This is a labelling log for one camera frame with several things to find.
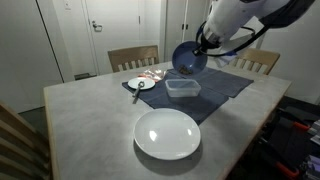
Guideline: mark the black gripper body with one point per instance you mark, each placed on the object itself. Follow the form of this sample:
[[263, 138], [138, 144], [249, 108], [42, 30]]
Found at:
[[202, 45]]

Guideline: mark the light blue bowl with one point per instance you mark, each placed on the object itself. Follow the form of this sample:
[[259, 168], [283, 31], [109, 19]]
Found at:
[[183, 55]]

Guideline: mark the brown cookie pieces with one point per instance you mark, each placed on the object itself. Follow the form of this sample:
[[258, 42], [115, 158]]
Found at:
[[184, 70]]

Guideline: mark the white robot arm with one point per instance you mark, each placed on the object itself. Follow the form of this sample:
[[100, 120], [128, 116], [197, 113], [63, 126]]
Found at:
[[228, 16]]

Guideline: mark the clear plastic lunch box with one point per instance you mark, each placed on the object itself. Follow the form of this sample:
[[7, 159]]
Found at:
[[182, 88]]

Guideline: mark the white closet double door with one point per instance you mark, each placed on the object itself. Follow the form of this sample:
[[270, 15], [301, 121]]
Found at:
[[183, 18]]

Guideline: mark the wooden chair near stove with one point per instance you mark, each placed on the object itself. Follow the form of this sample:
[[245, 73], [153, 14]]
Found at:
[[256, 59]]

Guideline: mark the dark blue placemat right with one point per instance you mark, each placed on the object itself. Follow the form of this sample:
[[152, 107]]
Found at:
[[199, 108]]

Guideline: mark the metal spoon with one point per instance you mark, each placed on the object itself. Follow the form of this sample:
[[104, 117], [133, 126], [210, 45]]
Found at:
[[136, 93]]

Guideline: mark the small white saucer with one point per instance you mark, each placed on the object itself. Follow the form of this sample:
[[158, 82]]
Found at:
[[135, 82]]

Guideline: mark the wooden chair by door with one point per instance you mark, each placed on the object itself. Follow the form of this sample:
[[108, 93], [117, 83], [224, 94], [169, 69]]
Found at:
[[134, 57]]

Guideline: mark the large white plate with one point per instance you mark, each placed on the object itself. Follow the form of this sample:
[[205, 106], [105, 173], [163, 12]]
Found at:
[[167, 134]]

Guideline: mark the wooden chair foreground left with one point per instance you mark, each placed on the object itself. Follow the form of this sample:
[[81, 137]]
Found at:
[[24, 151]]

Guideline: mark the white door with handle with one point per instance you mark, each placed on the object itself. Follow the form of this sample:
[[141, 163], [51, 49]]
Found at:
[[118, 24]]

